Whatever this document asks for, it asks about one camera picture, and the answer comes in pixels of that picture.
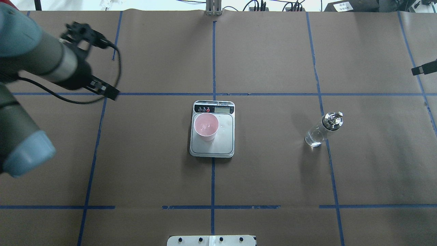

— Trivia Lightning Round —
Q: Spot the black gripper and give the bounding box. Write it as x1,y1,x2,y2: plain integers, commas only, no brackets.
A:
60,22,120,101

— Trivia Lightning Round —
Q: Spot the glass sauce dispenser bottle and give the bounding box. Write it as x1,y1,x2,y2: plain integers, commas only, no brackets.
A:
304,111,344,147

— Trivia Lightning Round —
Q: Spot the pink paper cup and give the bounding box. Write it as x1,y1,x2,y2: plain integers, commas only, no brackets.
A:
194,113,220,141

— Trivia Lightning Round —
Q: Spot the aluminium frame post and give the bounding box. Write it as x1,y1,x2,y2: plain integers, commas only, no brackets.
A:
205,0,223,16

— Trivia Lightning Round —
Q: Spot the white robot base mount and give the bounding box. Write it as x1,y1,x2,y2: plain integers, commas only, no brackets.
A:
167,235,257,246

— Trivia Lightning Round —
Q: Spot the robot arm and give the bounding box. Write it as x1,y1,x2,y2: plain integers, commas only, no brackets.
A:
1,0,122,178

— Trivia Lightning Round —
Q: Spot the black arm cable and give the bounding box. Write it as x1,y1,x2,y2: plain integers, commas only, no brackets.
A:
14,43,122,105

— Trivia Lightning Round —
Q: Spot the silver digital kitchen scale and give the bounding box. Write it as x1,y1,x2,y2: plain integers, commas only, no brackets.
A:
189,100,235,158

